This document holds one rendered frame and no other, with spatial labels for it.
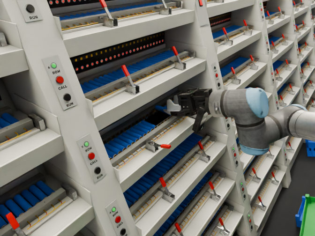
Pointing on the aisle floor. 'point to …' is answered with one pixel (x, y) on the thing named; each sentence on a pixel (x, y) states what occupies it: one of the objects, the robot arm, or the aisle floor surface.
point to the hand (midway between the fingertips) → (168, 110)
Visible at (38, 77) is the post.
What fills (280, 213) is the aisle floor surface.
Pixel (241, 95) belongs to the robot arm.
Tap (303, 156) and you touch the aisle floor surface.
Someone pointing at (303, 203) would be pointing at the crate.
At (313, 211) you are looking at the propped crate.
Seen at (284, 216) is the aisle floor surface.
